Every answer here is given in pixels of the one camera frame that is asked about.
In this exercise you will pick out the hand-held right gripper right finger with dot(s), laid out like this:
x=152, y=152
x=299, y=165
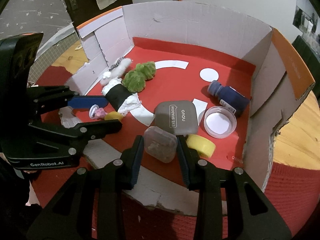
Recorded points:
x=184, y=162

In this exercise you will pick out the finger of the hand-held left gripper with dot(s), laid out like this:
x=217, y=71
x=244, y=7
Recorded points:
x=85, y=101
x=100, y=128

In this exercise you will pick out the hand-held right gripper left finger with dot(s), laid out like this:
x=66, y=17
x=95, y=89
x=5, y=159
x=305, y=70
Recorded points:
x=136, y=160

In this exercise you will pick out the small pink toy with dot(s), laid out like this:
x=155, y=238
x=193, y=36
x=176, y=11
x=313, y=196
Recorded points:
x=98, y=112

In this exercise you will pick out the small yellow duck toy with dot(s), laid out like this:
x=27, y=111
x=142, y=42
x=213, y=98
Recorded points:
x=112, y=116

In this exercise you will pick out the yellow plastic cap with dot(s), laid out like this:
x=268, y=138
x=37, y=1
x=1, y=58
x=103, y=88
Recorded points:
x=202, y=146

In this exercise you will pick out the clear small plastic box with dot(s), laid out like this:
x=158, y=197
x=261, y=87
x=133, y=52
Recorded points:
x=160, y=145

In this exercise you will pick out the black and white plush roll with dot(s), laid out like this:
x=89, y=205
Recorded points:
x=117, y=95

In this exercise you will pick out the grey eyeshadow case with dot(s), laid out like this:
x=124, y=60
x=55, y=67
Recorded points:
x=180, y=120

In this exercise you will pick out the white plush toy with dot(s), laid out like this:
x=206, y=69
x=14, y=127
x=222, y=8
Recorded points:
x=120, y=68

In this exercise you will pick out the green plush ball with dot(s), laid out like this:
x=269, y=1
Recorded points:
x=146, y=70
x=133, y=81

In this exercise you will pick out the clear round plastic tub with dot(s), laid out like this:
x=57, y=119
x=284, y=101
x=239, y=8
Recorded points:
x=220, y=122

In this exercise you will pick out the dark blue bottle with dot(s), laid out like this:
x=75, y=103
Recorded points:
x=232, y=97

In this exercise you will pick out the orange cardboard box red inside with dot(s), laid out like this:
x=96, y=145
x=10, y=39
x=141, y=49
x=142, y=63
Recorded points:
x=175, y=52

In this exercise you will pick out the person's left forearm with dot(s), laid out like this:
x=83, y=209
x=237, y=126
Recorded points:
x=15, y=205

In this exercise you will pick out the small paper sticker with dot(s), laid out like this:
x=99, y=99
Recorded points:
x=78, y=47

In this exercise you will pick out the red woven mat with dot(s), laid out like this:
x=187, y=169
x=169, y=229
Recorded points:
x=287, y=192

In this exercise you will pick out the table with dark cloth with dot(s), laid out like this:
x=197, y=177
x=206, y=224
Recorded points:
x=308, y=50

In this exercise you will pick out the wall mirror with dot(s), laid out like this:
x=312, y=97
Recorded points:
x=305, y=20

